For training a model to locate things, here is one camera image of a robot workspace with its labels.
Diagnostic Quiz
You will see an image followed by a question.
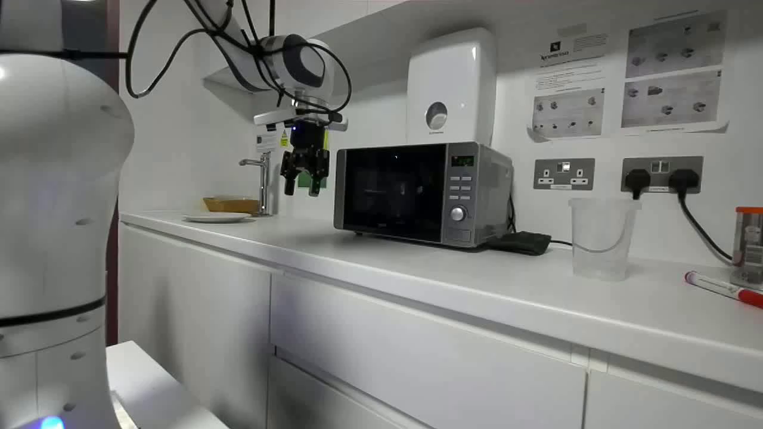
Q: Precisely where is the white low drawer front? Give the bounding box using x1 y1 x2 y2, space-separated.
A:
267 354 428 429

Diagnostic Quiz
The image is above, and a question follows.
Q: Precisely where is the white cabinet door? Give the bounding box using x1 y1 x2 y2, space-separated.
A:
583 362 763 429
118 225 277 429

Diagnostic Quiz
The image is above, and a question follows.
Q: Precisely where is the paper sheet with text and photo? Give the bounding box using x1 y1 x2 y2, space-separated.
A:
528 30 612 146

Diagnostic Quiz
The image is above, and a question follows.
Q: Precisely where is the white paper towel dispenser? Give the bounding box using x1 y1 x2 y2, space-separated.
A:
407 26 502 151

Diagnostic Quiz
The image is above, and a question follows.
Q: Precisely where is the chrome sink tap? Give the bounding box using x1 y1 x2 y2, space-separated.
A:
236 129 281 219

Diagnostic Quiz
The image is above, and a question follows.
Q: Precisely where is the steel wall socket with plugs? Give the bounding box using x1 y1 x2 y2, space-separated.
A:
619 152 707 196

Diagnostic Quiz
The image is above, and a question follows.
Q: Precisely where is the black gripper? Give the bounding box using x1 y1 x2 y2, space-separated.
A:
280 120 333 197

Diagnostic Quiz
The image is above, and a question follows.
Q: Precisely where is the black power plug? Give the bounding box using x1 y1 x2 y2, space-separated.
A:
622 166 655 202
666 166 703 197

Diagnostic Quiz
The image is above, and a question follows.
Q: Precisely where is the paper sheet with two photos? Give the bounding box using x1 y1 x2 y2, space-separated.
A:
619 7 732 135

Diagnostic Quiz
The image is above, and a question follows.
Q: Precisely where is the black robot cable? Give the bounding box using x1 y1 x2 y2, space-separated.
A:
184 0 356 117
124 0 242 102

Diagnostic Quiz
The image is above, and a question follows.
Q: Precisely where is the white wide drawer front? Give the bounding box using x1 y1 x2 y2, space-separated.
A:
267 272 593 429

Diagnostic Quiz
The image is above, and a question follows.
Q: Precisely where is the clear plastic cup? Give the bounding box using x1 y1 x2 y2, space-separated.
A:
569 196 641 284

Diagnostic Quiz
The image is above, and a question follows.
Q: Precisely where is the small black flat object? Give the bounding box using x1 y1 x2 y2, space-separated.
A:
486 229 554 257

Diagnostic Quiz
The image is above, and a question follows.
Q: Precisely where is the silver microwave with black door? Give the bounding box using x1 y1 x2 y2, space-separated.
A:
333 140 517 253

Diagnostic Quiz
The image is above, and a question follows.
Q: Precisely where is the white plate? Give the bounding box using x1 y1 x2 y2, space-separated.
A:
182 210 255 226

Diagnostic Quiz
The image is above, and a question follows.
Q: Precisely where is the black appliance power cable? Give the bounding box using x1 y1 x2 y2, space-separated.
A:
675 188 739 266

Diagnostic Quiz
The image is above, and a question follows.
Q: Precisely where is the empty steel wall socket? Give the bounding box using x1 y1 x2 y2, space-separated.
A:
533 154 600 194

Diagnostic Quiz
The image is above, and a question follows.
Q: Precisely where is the wooden bowl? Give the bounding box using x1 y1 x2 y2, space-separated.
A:
201 194 265 219

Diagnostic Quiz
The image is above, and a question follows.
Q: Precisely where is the red capped marker pen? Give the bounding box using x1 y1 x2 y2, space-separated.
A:
682 266 763 313

